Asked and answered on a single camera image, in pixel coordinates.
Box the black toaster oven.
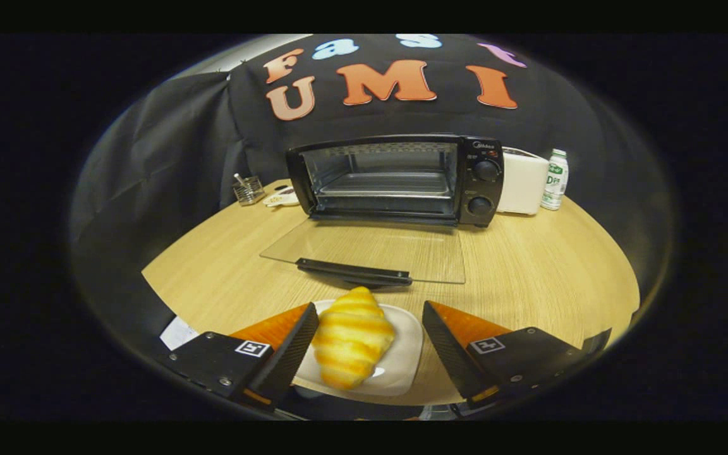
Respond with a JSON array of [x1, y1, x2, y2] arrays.
[[260, 134, 505, 290]]

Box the small white dish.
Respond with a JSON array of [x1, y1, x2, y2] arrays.
[[262, 186, 300, 208]]

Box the golden croissant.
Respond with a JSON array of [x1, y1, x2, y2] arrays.
[[311, 286, 396, 391]]

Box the white paper sheet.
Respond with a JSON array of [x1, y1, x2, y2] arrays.
[[160, 316, 199, 351]]

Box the black backdrop cloth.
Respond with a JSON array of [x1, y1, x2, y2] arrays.
[[70, 34, 677, 355]]

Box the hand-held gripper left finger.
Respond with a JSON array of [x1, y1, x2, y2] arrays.
[[161, 303, 320, 412]]

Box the wire mesh utensil holder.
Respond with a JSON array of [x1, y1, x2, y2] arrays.
[[233, 173, 266, 207]]

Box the white green-label drink bottle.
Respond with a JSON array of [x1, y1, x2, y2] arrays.
[[540, 149, 569, 211]]

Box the white square plate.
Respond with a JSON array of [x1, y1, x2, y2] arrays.
[[293, 300, 425, 397]]

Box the white bread toaster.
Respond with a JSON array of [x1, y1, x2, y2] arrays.
[[498, 147, 549, 215]]

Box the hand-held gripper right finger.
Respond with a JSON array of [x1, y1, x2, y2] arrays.
[[422, 301, 592, 408]]

